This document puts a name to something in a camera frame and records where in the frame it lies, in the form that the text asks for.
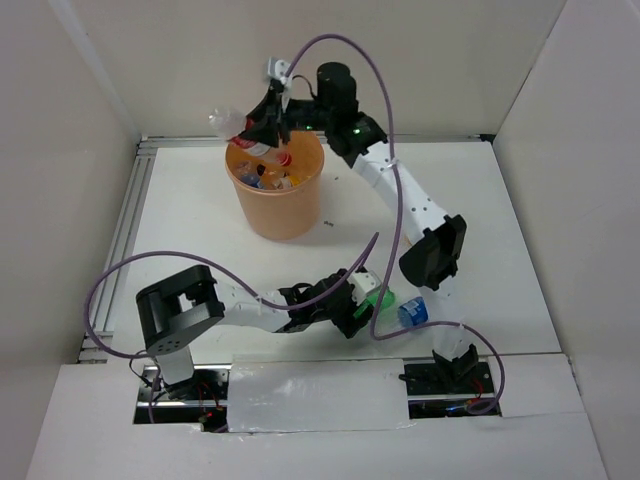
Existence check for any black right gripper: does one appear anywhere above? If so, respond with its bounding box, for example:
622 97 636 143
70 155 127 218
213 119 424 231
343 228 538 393
240 86 335 148

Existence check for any red label clear water bottle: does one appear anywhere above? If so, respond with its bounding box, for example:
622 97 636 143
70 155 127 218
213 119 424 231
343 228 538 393
207 105 294 167

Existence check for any green plastic bottle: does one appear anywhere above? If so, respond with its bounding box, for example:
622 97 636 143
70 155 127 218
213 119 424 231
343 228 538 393
352 288 399 321

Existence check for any yellow cap clear bottle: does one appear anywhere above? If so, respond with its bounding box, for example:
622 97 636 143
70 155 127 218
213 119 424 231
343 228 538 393
272 174 302 190

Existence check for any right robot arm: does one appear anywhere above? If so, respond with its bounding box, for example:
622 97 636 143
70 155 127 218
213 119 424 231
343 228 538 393
217 62 467 291

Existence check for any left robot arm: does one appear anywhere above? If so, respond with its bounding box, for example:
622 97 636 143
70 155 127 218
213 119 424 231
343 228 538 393
136 265 381 400

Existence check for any orange plastic bin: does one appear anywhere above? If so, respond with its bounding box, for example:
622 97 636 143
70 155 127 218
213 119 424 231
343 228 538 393
225 132 324 241

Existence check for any blue label bottle white cap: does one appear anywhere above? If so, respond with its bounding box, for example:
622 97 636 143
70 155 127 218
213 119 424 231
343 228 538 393
379 296 430 339

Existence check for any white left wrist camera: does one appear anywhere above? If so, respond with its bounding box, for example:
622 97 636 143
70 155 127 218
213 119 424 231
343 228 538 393
347 271 381 305

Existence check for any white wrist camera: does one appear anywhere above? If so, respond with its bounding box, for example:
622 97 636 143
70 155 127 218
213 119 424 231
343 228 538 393
347 271 381 305
266 57 292 89

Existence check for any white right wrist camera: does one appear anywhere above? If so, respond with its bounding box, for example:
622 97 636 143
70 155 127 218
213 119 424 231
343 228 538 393
266 57 292 89

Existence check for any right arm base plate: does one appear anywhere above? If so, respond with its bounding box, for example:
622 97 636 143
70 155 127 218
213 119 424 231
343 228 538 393
399 360 496 420

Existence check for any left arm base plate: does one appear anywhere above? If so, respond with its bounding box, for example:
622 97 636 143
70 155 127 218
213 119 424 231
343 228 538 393
133 364 231 433

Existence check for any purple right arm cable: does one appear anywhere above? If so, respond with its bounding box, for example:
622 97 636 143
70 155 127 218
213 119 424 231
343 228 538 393
287 33 505 416

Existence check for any aluminium frame rail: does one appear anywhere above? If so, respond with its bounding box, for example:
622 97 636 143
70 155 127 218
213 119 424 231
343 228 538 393
80 139 510 367

